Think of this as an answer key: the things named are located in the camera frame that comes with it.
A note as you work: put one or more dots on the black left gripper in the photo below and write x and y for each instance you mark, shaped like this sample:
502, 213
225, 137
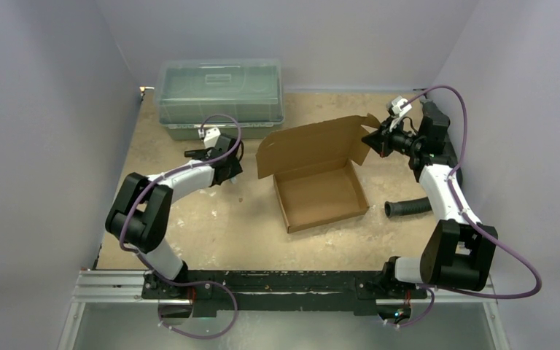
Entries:
235, 168

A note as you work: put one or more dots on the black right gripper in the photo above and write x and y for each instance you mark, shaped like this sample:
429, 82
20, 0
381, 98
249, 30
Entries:
385, 140

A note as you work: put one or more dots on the red black marker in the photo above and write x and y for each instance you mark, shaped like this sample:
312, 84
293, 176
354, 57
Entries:
197, 154

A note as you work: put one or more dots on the brown cardboard box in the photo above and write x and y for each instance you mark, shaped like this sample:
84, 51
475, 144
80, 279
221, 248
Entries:
313, 170

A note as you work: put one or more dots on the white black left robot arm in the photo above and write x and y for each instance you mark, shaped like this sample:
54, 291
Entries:
138, 217

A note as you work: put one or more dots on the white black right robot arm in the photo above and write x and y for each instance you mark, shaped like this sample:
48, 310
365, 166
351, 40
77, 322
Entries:
456, 255

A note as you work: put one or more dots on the clear plastic storage bin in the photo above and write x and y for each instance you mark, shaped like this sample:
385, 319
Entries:
222, 93

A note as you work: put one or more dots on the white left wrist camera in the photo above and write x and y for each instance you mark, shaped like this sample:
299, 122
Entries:
209, 136

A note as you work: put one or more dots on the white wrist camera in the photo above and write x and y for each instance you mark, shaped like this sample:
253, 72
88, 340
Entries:
209, 136
397, 109

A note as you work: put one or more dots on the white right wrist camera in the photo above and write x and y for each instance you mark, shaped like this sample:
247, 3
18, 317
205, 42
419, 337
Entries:
397, 109

